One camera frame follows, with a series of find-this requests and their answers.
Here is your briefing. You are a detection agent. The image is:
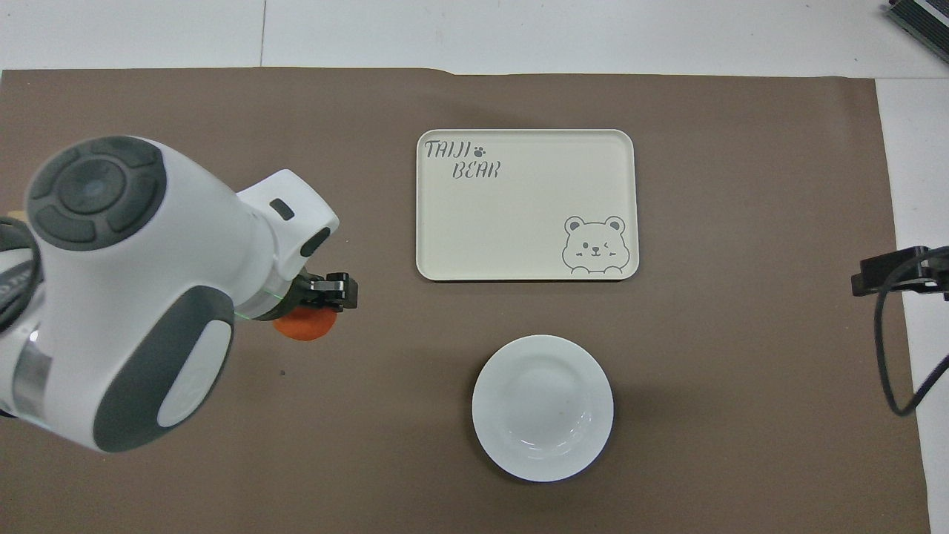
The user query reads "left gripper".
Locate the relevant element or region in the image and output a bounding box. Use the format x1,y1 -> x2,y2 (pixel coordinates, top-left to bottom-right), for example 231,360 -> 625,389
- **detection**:
292,272 -> 332,315

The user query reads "orange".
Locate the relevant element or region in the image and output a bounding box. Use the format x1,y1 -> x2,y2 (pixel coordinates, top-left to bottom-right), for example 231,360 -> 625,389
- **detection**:
272,304 -> 339,343

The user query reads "white round plate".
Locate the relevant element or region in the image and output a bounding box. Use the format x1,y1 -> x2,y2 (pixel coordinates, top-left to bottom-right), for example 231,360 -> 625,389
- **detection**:
472,334 -> 615,484

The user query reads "cream tray with bear print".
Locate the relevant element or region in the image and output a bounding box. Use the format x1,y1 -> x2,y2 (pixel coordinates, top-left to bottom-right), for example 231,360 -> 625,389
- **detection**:
415,129 -> 640,283

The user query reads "black stand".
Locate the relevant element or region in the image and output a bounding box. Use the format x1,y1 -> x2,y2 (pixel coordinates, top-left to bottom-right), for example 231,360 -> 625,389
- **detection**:
885,0 -> 949,43

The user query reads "black cable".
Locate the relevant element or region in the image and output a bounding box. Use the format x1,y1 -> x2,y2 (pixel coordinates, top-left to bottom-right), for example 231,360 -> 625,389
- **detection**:
873,246 -> 949,418

